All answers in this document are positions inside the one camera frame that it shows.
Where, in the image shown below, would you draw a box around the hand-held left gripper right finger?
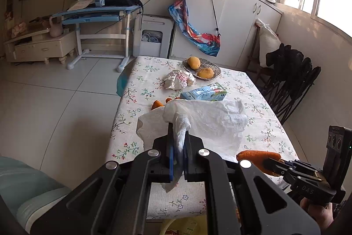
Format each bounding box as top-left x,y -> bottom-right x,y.
184,131 -> 321,235

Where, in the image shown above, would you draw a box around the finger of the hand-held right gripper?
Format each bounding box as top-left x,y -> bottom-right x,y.
268,157 -> 317,174
263,166 -> 298,184

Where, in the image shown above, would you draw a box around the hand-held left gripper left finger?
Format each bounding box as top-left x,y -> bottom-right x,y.
30,123 -> 177,235

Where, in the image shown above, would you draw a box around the orange carrot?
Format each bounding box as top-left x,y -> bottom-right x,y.
237,150 -> 281,176

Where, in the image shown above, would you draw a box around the white plastic bag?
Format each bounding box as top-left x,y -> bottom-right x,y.
137,100 -> 248,194

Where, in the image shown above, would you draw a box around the light blue milk carton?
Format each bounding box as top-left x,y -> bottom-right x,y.
180,82 -> 228,101

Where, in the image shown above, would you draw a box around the person's right hand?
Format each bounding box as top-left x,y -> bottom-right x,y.
300,196 -> 334,231

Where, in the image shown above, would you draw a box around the yellow bin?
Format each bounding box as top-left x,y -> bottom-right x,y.
159,217 -> 207,235

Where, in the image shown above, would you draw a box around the crumpled white paper wrapper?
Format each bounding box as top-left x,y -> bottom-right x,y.
164,70 -> 196,90

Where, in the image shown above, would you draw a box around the long yellow mango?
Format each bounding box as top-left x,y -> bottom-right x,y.
197,67 -> 214,79

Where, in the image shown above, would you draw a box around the teal plastic bag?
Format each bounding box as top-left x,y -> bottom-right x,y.
116,64 -> 132,96

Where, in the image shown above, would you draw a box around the black folding chair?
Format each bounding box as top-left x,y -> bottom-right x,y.
265,43 -> 322,125

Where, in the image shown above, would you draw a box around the floral tablecloth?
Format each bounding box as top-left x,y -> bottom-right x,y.
105,56 -> 300,220

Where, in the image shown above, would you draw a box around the round yellow mango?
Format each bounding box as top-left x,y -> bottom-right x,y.
188,57 -> 201,70

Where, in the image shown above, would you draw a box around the grey glass fruit plate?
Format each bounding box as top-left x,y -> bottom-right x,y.
182,57 -> 222,79

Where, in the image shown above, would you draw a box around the brown wooden chair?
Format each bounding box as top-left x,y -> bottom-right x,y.
246,21 -> 275,76

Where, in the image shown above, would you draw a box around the white pillow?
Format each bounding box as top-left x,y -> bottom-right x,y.
256,18 -> 281,67

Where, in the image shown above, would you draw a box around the white cabinet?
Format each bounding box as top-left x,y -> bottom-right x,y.
168,0 -> 284,70

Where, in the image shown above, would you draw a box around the teal sofa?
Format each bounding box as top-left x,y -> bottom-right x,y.
0,156 -> 72,234

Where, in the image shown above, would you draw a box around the blue and white study desk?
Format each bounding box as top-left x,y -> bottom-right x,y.
52,5 -> 141,70

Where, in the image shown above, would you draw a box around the cream television cabinet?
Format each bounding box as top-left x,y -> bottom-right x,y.
3,23 -> 76,64

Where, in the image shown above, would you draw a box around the pink kettlebell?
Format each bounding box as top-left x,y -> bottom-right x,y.
49,16 -> 64,38

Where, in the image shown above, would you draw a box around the white papers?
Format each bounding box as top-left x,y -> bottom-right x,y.
67,0 -> 95,11

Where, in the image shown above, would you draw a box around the pink cloth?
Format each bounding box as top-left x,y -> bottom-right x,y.
11,22 -> 28,37

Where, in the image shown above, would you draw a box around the colourful drawstring bag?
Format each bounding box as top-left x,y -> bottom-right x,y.
168,0 -> 222,56

